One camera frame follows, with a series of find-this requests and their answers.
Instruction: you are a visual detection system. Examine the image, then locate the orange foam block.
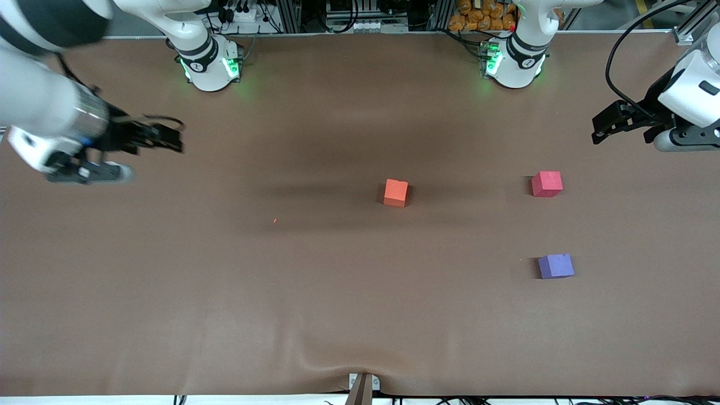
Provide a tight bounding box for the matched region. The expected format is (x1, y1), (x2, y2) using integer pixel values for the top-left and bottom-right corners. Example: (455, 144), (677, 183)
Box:
(383, 178), (410, 209)

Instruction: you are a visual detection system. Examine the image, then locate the red foam block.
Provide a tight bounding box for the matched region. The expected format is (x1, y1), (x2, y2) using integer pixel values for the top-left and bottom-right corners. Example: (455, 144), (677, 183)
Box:
(531, 171), (564, 198)

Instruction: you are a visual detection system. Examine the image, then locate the purple foam block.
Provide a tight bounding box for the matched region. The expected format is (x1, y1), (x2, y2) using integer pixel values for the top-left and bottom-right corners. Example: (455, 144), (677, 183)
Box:
(538, 253), (575, 280)

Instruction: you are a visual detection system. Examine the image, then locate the bag of orange items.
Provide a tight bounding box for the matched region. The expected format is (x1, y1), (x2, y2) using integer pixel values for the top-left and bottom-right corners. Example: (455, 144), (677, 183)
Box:
(448, 0), (517, 33)

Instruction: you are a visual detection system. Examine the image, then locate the brown table mat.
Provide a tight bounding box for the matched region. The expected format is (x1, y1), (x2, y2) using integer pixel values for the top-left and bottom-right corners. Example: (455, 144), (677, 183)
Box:
(0, 31), (720, 397)

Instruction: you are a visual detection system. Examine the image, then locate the white power strip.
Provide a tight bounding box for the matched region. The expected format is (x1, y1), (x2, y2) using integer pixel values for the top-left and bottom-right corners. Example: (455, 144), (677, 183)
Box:
(326, 20), (409, 34)

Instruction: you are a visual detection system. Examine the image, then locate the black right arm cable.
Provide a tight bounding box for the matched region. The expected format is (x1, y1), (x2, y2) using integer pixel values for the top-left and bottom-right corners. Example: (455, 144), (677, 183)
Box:
(56, 53), (186, 131)

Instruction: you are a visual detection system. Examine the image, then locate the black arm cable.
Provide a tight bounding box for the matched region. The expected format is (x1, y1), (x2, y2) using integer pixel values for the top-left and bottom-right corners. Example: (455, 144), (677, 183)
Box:
(605, 0), (678, 120)
(56, 53), (186, 131)

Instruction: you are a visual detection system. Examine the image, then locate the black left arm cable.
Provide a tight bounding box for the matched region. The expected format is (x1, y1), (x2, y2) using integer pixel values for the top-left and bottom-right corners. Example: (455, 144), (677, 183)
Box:
(605, 0), (678, 120)

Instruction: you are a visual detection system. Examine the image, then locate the aluminium frame post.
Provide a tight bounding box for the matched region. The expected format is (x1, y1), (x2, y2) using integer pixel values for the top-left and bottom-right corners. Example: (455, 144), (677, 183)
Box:
(672, 0), (720, 47)

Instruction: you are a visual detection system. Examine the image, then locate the metal table clamp bracket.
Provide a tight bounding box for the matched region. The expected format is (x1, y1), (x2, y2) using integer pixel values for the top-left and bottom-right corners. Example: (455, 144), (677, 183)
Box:
(344, 372), (381, 405)

